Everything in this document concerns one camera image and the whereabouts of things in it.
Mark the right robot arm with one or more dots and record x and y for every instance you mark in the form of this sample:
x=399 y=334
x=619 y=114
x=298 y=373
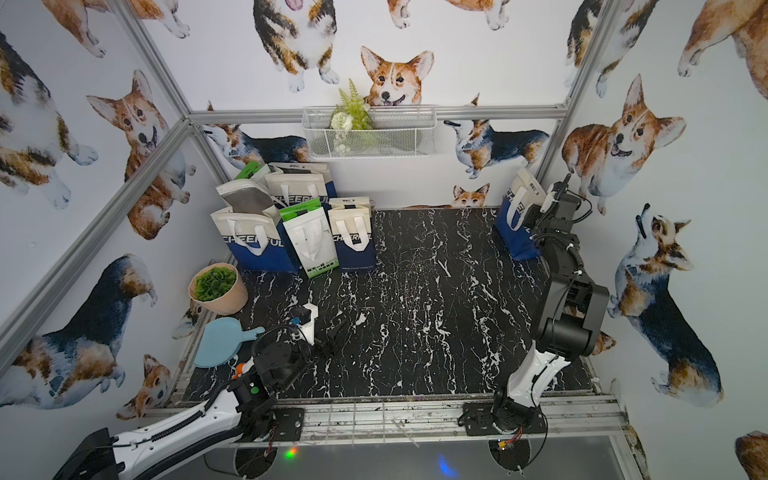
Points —
x=568 y=318

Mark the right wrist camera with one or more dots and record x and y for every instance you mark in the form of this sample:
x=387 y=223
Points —
x=551 y=198

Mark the light blue cutting board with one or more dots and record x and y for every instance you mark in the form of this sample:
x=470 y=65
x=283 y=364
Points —
x=221 y=340

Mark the fern and white flower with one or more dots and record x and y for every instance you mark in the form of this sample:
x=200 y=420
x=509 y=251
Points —
x=351 y=123

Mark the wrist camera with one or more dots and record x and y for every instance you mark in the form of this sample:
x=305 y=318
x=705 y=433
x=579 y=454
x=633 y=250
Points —
x=304 y=318
x=551 y=198

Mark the white wire basket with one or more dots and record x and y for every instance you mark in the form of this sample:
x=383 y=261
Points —
x=381 y=132

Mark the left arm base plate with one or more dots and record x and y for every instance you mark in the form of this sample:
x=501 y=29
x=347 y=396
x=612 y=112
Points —
x=281 y=424

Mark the green white bag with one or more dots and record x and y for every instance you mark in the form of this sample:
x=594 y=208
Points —
x=307 y=227
x=252 y=169

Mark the blue white bag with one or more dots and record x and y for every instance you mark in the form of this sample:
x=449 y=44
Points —
x=295 y=183

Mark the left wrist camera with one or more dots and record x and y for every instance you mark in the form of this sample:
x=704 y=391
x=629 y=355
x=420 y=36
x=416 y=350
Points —
x=304 y=318

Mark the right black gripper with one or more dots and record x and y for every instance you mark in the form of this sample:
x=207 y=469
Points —
x=552 y=212

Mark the aluminium front rail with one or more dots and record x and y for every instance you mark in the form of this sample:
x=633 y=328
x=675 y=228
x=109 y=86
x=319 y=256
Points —
x=432 y=418

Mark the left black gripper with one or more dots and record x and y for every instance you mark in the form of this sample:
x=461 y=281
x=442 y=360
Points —
x=327 y=347

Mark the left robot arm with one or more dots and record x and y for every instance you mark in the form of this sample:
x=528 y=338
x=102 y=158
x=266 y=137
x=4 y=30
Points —
x=240 y=408

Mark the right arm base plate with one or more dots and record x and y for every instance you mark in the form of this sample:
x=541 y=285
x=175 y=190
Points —
x=486 y=419

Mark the potted green plant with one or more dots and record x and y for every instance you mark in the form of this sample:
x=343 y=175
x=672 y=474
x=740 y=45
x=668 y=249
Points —
x=219 y=288

